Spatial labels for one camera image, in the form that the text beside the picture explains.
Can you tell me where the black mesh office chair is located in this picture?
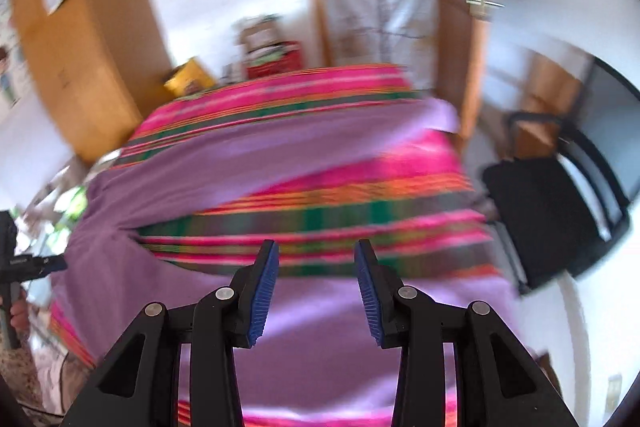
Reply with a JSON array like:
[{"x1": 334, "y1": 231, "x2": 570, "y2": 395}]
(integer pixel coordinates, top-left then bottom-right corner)
[{"x1": 482, "y1": 56, "x2": 640, "y2": 295}]

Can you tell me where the person's left hand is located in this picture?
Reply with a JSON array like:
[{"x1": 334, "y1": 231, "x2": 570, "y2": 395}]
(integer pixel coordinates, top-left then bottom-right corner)
[{"x1": 0, "y1": 287, "x2": 30, "y2": 333}]

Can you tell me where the wooden door with handle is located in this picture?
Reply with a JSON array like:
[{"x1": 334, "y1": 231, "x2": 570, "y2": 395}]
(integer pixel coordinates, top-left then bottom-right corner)
[{"x1": 435, "y1": 0, "x2": 495, "y2": 153}]

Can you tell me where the wooden wardrobe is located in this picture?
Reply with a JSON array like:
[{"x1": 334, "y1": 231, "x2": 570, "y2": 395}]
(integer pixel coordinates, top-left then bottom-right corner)
[{"x1": 11, "y1": 0, "x2": 172, "y2": 164}]

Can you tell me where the floral sleeve left forearm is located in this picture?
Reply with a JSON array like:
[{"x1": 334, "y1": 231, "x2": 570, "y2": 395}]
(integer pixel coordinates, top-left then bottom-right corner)
[{"x1": 0, "y1": 346, "x2": 42, "y2": 407}]

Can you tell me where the wooden board against wall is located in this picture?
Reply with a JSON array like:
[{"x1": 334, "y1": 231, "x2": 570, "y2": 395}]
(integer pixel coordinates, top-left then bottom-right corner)
[{"x1": 515, "y1": 54, "x2": 582, "y2": 158}]

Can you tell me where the glass top side table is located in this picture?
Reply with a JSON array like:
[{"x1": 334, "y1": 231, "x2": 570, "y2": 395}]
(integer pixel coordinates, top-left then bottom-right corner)
[{"x1": 16, "y1": 150, "x2": 120, "y2": 256}]

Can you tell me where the purple fleece garment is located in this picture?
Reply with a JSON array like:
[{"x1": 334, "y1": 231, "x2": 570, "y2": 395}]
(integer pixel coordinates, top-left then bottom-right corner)
[{"x1": 49, "y1": 95, "x2": 522, "y2": 413}]

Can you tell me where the yellow box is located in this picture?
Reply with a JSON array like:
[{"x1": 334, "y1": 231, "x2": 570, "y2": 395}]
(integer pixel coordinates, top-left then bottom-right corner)
[{"x1": 164, "y1": 57, "x2": 218, "y2": 98}]

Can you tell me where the pink plaid tablecloth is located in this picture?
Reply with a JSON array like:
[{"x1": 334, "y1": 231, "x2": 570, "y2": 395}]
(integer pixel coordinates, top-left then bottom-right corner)
[{"x1": 46, "y1": 63, "x2": 504, "y2": 427}]

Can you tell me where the red basket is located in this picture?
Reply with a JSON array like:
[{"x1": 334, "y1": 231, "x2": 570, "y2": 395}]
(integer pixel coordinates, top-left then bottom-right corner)
[{"x1": 243, "y1": 41, "x2": 304, "y2": 79}]

